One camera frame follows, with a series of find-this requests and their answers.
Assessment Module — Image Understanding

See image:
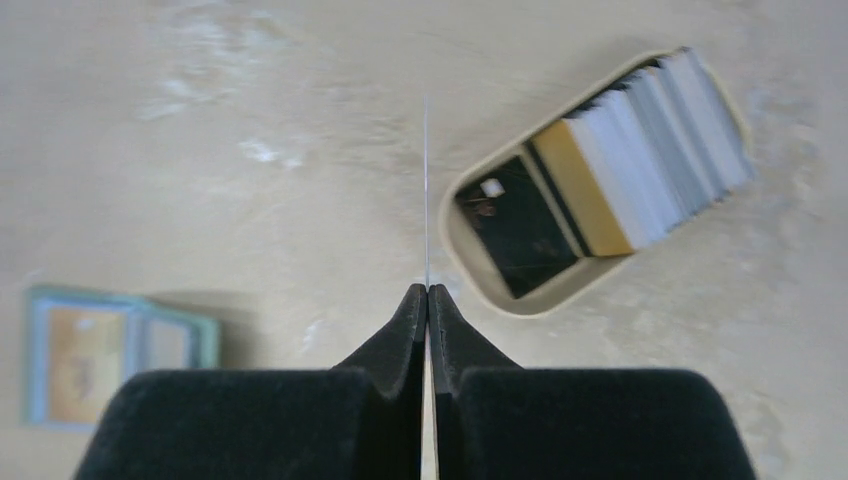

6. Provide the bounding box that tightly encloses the beige oval card tray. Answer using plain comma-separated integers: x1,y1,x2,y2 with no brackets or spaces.
439,51,751,317

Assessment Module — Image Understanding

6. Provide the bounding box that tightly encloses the stack of grey cards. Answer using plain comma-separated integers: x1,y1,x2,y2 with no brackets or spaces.
525,47,755,258

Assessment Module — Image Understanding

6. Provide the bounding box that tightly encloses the green leather card holder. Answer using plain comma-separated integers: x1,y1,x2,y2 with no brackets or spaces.
23,285,221,431

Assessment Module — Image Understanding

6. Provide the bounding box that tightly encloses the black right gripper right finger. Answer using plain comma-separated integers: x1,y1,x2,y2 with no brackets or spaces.
428,285,755,479

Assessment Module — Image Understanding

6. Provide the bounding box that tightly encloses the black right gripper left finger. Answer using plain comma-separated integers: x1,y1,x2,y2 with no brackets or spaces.
75,284,427,479

